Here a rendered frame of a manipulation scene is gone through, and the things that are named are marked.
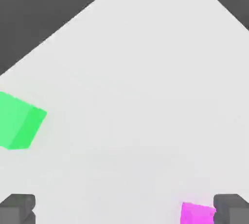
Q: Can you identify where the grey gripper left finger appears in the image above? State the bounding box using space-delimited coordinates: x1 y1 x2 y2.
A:
0 193 36 224

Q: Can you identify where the small green cube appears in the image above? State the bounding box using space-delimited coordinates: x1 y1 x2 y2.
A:
0 91 48 150

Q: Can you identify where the small magenta cube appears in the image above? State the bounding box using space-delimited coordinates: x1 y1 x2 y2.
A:
179 202 217 224

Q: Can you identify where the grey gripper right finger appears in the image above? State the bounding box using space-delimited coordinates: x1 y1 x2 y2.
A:
213 193 249 224

